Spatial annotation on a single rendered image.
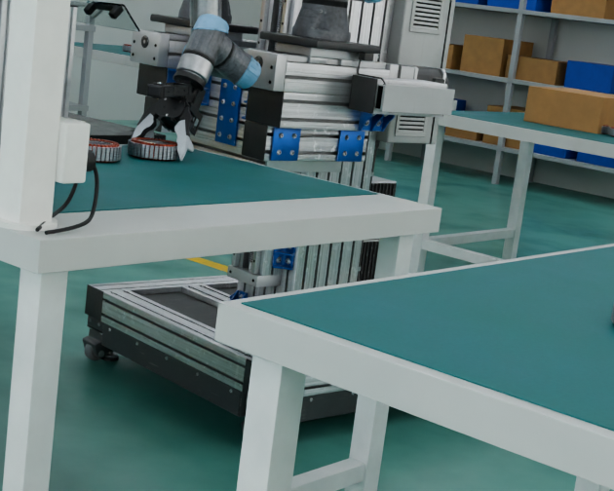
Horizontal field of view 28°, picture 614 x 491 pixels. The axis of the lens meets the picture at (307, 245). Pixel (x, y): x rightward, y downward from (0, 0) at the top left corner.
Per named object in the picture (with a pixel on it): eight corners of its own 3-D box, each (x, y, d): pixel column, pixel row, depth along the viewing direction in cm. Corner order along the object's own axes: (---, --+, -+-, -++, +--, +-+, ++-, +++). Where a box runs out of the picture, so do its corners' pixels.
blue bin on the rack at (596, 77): (589, 88, 900) (593, 62, 896) (634, 94, 879) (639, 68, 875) (562, 87, 867) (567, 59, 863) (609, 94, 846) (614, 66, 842)
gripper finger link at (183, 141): (202, 165, 267) (195, 131, 271) (190, 153, 262) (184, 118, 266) (188, 169, 268) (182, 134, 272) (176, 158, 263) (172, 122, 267)
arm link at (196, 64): (205, 55, 270) (173, 51, 273) (197, 73, 268) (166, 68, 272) (218, 72, 276) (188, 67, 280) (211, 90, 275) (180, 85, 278)
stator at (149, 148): (146, 152, 274) (147, 135, 273) (188, 160, 269) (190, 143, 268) (116, 154, 264) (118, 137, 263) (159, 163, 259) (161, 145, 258)
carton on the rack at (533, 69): (532, 79, 930) (535, 56, 927) (581, 87, 904) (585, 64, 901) (504, 77, 900) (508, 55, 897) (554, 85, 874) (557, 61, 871)
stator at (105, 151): (127, 160, 258) (129, 142, 257) (109, 165, 247) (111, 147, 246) (77, 152, 259) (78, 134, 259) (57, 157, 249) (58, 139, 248)
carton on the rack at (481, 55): (488, 72, 955) (494, 37, 950) (527, 79, 932) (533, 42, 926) (459, 70, 925) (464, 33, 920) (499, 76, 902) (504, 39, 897)
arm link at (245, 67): (242, 58, 292) (210, 34, 285) (269, 64, 284) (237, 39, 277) (226, 87, 291) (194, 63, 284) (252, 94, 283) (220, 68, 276)
